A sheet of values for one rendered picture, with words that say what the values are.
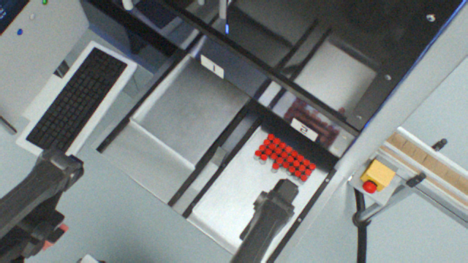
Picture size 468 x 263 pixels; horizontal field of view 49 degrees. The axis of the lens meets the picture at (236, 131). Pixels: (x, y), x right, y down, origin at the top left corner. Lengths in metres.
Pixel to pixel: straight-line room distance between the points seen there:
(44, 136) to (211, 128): 0.55
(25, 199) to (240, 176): 0.75
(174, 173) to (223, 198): 0.17
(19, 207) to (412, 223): 1.99
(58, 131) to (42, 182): 0.70
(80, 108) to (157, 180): 0.38
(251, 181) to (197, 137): 0.22
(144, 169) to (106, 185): 0.94
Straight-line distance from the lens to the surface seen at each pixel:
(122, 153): 1.65
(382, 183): 1.52
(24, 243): 1.21
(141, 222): 2.49
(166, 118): 1.67
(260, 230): 0.99
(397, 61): 1.04
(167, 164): 1.62
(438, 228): 2.69
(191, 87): 1.71
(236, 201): 1.58
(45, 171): 1.11
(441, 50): 0.95
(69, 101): 1.81
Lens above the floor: 2.43
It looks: 70 degrees down
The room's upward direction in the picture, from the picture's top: 7 degrees clockwise
